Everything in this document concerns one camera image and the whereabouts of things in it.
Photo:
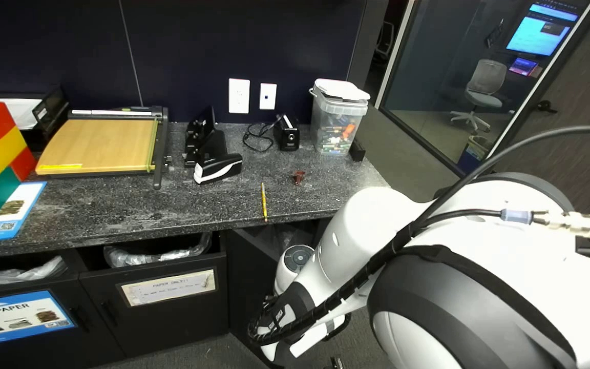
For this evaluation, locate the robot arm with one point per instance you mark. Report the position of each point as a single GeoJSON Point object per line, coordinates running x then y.
{"type": "Point", "coordinates": [479, 287]}

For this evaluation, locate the plain black cabinet door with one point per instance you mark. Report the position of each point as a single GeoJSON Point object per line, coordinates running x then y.
{"type": "Point", "coordinates": [249, 292]}

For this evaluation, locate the base cabinet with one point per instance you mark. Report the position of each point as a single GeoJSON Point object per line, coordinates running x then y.
{"type": "Point", "coordinates": [172, 307]}

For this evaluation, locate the cabinet door with white label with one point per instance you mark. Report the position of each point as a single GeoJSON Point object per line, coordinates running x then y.
{"type": "Point", "coordinates": [172, 323]}

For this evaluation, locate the cabinet door with blue label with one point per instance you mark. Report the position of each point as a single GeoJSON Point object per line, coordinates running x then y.
{"type": "Point", "coordinates": [44, 348]}

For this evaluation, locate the small red-brown clip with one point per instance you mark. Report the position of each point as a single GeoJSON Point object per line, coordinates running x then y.
{"type": "Point", "coordinates": [299, 177]}

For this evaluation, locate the yellow pencil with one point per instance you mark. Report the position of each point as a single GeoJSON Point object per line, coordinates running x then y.
{"type": "Point", "coordinates": [264, 202]}

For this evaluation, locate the black electric pencil sharpener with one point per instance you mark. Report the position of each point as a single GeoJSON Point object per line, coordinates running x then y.
{"type": "Point", "coordinates": [287, 134]}

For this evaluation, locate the clear bin liner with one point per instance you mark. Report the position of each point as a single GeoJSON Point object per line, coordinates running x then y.
{"type": "Point", "coordinates": [136, 256]}
{"type": "Point", "coordinates": [277, 240]}
{"type": "Point", "coordinates": [8, 275]}

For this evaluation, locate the clear plastic tub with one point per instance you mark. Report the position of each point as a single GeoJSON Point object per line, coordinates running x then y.
{"type": "Point", "coordinates": [337, 128]}

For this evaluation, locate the small black box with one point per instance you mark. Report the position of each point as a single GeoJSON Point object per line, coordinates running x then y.
{"type": "Point", "coordinates": [357, 150]}

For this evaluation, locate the black and white stapler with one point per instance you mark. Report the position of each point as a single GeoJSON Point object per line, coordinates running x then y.
{"type": "Point", "coordinates": [218, 168]}

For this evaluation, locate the black hole punch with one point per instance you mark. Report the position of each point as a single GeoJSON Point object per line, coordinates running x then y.
{"type": "Point", "coordinates": [203, 138]}

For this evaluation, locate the white tub lid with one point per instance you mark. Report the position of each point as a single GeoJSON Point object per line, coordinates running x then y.
{"type": "Point", "coordinates": [341, 89]}

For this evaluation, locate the blue bin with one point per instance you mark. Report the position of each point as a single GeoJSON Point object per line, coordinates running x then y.
{"type": "Point", "coordinates": [474, 151]}

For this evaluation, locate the glass partition window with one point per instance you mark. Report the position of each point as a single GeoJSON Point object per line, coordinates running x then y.
{"type": "Point", "coordinates": [443, 77]}

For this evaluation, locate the wooden paper cutter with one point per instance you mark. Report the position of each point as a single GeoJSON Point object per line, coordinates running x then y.
{"type": "Point", "coordinates": [100, 146]}

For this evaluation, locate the grey office chair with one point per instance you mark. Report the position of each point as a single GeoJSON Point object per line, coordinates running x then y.
{"type": "Point", "coordinates": [482, 89]}

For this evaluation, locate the laptop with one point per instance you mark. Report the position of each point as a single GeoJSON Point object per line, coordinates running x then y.
{"type": "Point", "coordinates": [523, 66]}

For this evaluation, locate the blue printed sheet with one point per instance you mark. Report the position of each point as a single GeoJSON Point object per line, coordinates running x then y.
{"type": "Point", "coordinates": [16, 207]}

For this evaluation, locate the white paper sheet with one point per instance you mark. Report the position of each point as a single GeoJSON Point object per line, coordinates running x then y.
{"type": "Point", "coordinates": [18, 110]}

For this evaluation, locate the white switch plate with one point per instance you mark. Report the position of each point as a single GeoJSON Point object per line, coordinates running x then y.
{"type": "Point", "coordinates": [268, 96]}

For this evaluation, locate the white wall socket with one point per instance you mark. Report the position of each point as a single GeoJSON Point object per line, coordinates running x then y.
{"type": "Point", "coordinates": [239, 96]}

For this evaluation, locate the wall monitor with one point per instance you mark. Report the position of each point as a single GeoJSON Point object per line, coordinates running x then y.
{"type": "Point", "coordinates": [541, 31]}

